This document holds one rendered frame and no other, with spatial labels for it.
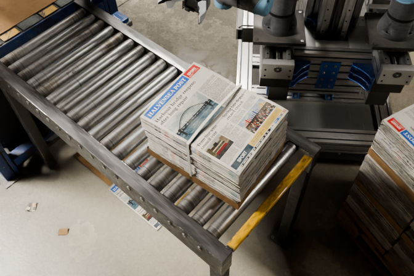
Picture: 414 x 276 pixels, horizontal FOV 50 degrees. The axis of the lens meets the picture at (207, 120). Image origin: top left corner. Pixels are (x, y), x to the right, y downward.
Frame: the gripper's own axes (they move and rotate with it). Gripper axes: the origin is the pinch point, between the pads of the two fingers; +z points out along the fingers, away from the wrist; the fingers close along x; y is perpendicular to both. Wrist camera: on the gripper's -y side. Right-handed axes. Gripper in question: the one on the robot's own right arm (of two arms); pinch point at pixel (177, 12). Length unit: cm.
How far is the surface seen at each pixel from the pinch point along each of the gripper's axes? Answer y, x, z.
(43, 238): 130, 37, 57
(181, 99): 18.9, -12.1, 15.2
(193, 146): 17.6, -24.7, 28.7
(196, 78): 18.8, -11.6, 5.3
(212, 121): 17.4, -25.1, 17.8
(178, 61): 45.2, 8.1, -17.1
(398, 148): 36, -82, -22
